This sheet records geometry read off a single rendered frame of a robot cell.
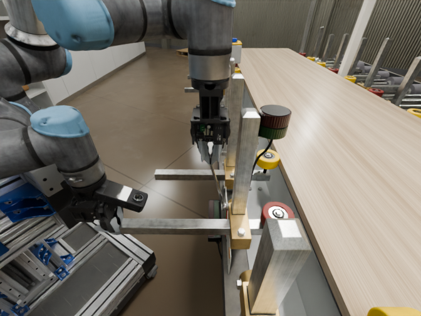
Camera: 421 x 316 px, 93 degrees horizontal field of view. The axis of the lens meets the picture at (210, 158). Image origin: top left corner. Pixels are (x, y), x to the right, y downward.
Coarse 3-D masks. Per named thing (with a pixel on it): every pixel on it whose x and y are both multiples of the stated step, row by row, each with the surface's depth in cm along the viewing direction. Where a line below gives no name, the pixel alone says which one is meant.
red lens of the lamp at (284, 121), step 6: (288, 108) 39; (264, 114) 37; (264, 120) 38; (270, 120) 37; (276, 120) 36; (282, 120) 37; (288, 120) 37; (270, 126) 37; (276, 126) 37; (282, 126) 37
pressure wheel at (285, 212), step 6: (270, 204) 53; (276, 204) 53; (282, 204) 53; (264, 210) 51; (270, 210) 52; (276, 210) 51; (282, 210) 52; (288, 210) 51; (264, 216) 50; (270, 216) 50; (276, 216) 50; (282, 216) 50; (288, 216) 50; (264, 222) 50
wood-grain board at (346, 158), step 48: (288, 48) 260; (288, 96) 120; (336, 96) 120; (288, 144) 77; (336, 144) 77; (384, 144) 77; (336, 192) 57; (384, 192) 57; (336, 240) 45; (384, 240) 45; (336, 288) 38; (384, 288) 38
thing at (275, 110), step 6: (264, 108) 39; (270, 108) 39; (276, 108) 39; (282, 108) 39; (270, 114) 37; (276, 114) 37; (282, 114) 37; (288, 114) 37; (264, 126) 38; (258, 138) 40; (258, 144) 42; (270, 144) 43; (264, 150) 44; (258, 156) 45; (252, 168) 47
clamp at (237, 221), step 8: (232, 216) 54; (240, 216) 54; (232, 224) 52; (240, 224) 52; (248, 224) 52; (232, 232) 50; (248, 232) 50; (232, 240) 49; (240, 240) 49; (248, 240) 49; (232, 248) 52; (240, 248) 52; (248, 248) 52
